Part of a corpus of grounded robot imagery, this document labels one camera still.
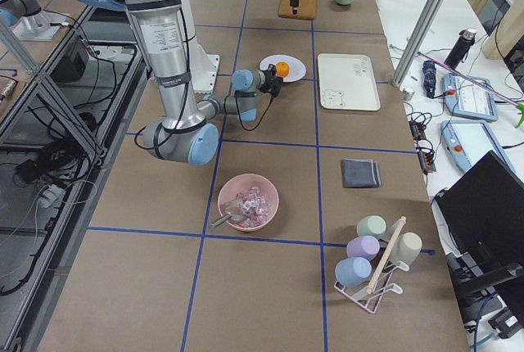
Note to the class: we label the grey folded cloth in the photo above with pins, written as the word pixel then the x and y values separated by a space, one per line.
pixel 357 173

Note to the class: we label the wooden tray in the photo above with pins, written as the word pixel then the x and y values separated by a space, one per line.
pixel 306 10

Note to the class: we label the green cup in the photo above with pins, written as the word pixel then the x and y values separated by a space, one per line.
pixel 371 225

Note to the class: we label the purple reacher stick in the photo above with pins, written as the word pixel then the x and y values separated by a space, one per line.
pixel 510 101

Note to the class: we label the upper teach pendant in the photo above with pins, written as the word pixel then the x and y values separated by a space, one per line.
pixel 465 99

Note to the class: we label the blue cup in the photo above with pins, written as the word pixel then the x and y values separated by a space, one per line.
pixel 351 272

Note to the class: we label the metal scoop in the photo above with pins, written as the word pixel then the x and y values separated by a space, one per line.
pixel 232 212

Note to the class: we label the black water bottle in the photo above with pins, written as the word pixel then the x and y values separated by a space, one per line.
pixel 466 38

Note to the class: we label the white wire cup rack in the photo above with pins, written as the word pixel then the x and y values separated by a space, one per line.
pixel 368 295

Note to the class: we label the black laptop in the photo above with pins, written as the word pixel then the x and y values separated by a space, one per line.
pixel 484 212

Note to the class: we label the aluminium frame post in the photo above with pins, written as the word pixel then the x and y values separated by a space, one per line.
pixel 419 33

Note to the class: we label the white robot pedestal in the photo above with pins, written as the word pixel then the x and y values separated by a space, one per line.
pixel 204 67

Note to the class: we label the purple cup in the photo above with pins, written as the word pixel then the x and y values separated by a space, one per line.
pixel 365 246

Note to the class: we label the white round plate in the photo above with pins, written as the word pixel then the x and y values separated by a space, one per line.
pixel 297 67

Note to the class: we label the lower teach pendant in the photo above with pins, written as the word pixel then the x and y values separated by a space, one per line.
pixel 468 141

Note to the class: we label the orange fruit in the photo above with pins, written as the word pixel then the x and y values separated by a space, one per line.
pixel 282 69

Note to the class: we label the teach pendant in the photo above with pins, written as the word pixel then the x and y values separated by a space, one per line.
pixel 465 99
pixel 468 141

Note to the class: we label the beige cup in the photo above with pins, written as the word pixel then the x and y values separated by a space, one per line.
pixel 406 249

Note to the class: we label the folded navy umbrella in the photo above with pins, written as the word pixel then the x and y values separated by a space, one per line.
pixel 429 78

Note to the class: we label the cream bear tray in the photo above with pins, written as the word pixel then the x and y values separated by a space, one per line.
pixel 347 82

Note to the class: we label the pink bowl with ice cubes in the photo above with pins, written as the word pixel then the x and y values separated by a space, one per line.
pixel 259 198

